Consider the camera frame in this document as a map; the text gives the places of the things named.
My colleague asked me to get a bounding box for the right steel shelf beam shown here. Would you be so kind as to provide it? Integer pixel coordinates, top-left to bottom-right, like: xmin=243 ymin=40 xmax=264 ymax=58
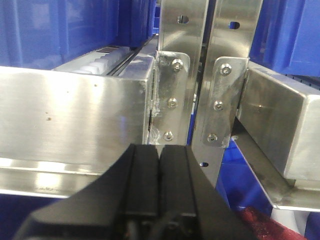
xmin=232 ymin=62 xmax=320 ymax=212

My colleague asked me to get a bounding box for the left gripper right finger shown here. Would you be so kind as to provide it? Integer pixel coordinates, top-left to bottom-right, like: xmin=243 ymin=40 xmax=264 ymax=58
xmin=154 ymin=145 xmax=256 ymax=240

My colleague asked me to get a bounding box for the blue crate upper right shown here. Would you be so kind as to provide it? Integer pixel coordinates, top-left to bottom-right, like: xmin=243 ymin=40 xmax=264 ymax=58
xmin=249 ymin=0 xmax=320 ymax=77

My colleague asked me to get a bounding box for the left steel shelf upright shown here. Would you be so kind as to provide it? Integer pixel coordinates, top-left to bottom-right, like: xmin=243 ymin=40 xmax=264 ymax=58
xmin=148 ymin=0 xmax=209 ymax=146

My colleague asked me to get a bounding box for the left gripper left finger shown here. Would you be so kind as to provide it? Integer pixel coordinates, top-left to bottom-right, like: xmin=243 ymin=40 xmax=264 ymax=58
xmin=14 ymin=144 xmax=159 ymax=240

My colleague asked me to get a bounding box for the steel shelf beam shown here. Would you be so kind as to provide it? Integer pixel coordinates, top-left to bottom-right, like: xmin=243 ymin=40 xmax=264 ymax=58
xmin=0 ymin=46 xmax=156 ymax=198
xmin=232 ymin=62 xmax=320 ymax=212

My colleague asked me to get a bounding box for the blue crate lower right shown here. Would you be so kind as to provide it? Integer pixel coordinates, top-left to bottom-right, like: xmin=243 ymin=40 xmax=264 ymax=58
xmin=216 ymin=140 xmax=273 ymax=217

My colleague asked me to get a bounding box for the blue crate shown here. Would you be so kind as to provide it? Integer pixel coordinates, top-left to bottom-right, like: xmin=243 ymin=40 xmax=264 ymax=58
xmin=0 ymin=0 xmax=160 ymax=70
xmin=249 ymin=0 xmax=320 ymax=77
xmin=216 ymin=140 xmax=273 ymax=217

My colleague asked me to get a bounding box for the steel shelf upright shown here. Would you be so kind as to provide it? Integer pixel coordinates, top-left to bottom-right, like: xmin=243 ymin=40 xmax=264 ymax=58
xmin=148 ymin=0 xmax=209 ymax=146
xmin=191 ymin=0 xmax=263 ymax=186

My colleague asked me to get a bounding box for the left steel shelf beam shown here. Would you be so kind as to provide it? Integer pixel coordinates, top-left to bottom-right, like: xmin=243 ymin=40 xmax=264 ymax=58
xmin=0 ymin=46 xmax=156 ymax=198

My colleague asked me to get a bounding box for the blue crate upper left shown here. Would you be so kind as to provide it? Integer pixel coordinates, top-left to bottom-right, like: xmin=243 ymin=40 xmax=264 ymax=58
xmin=0 ymin=0 xmax=160 ymax=70

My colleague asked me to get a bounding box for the right steel shelf upright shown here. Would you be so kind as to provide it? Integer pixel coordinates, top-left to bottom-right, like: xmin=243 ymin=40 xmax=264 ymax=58
xmin=191 ymin=0 xmax=263 ymax=186

